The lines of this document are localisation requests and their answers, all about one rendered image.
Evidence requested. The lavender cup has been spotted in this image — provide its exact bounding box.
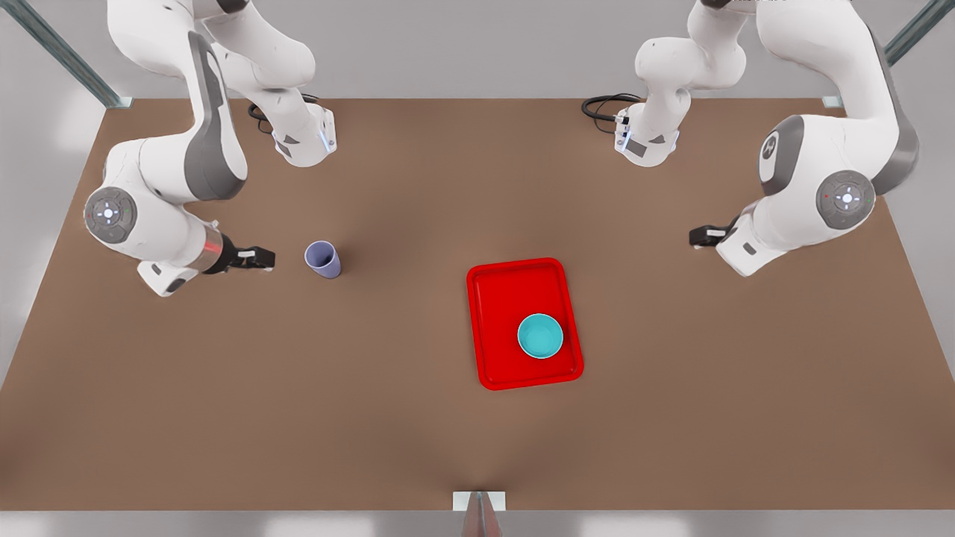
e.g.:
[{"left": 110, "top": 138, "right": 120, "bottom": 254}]
[{"left": 304, "top": 241, "right": 342, "bottom": 280}]

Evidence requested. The black cable loop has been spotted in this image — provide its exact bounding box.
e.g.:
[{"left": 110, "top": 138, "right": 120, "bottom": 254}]
[
  {"left": 248, "top": 94, "right": 320, "bottom": 136},
  {"left": 581, "top": 93, "right": 645, "bottom": 136}
]

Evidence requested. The red tray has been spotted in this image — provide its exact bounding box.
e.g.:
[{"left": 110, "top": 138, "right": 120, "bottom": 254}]
[{"left": 466, "top": 257, "right": 584, "bottom": 391}]

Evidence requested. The teal bowl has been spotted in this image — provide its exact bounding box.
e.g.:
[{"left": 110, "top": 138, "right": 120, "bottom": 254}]
[{"left": 517, "top": 313, "right": 565, "bottom": 360}]

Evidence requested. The silver frame post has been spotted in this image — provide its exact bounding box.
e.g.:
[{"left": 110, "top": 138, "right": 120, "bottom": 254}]
[
  {"left": 822, "top": 0, "right": 955, "bottom": 109},
  {"left": 453, "top": 492, "right": 507, "bottom": 537},
  {"left": 0, "top": 0, "right": 134, "bottom": 110}
]

